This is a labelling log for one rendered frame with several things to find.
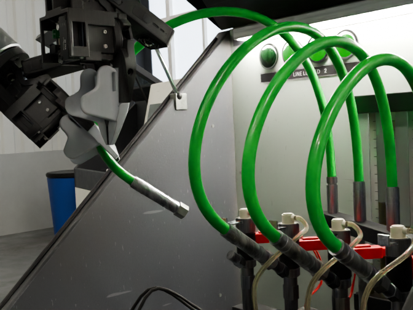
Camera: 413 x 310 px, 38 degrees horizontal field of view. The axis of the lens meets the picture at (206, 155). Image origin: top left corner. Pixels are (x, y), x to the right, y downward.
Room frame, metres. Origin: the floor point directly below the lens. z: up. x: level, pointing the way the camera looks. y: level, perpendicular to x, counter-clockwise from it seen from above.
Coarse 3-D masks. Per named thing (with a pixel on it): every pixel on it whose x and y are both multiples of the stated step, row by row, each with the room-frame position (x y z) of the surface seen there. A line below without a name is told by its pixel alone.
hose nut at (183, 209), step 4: (180, 204) 0.87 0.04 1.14; (184, 204) 0.88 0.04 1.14; (180, 208) 0.87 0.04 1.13; (184, 208) 0.87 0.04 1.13; (188, 208) 0.88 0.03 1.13; (176, 212) 0.87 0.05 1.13; (180, 212) 0.87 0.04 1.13; (184, 212) 0.87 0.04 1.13; (176, 216) 0.88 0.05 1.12; (180, 216) 0.87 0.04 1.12; (184, 216) 0.87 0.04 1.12
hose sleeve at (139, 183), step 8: (136, 184) 0.85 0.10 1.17; (144, 184) 0.86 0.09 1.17; (144, 192) 0.86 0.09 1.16; (152, 192) 0.86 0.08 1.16; (160, 192) 0.87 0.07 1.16; (152, 200) 0.87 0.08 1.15; (160, 200) 0.86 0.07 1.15; (168, 200) 0.87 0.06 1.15; (168, 208) 0.87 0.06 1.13; (176, 208) 0.87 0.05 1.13
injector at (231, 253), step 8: (240, 224) 0.82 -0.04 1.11; (248, 224) 0.82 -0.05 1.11; (248, 232) 0.82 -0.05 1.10; (232, 256) 0.80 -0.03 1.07; (240, 256) 0.81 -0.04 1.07; (248, 256) 0.82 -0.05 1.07; (240, 264) 0.81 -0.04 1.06; (248, 264) 0.82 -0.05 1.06; (248, 272) 0.82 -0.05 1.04; (248, 280) 0.82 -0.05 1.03; (248, 288) 0.82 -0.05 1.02; (248, 296) 0.82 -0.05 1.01; (248, 304) 0.82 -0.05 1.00
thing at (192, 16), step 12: (192, 12) 0.89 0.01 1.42; (204, 12) 0.89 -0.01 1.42; (216, 12) 0.90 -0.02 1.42; (228, 12) 0.90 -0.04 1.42; (240, 12) 0.91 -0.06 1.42; (252, 12) 0.91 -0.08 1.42; (168, 24) 0.87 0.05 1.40; (180, 24) 0.88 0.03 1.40; (264, 24) 0.92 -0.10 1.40; (288, 36) 0.93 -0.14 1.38; (300, 48) 0.94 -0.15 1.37; (312, 72) 0.94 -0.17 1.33; (312, 84) 0.95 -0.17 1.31; (108, 156) 0.84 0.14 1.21; (120, 168) 0.85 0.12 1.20; (132, 180) 0.85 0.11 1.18; (336, 180) 0.95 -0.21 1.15
